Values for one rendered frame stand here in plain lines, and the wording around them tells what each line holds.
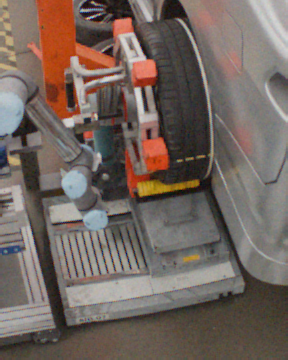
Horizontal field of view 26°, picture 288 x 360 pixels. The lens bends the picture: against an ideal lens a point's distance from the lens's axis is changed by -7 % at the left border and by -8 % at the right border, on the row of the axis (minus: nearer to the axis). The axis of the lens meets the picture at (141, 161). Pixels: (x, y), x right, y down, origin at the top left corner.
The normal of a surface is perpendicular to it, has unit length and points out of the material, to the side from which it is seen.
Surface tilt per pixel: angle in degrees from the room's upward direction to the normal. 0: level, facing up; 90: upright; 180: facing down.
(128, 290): 0
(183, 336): 0
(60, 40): 90
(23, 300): 0
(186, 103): 59
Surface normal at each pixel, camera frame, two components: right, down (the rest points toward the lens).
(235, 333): -0.04, -0.75
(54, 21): 0.22, 0.64
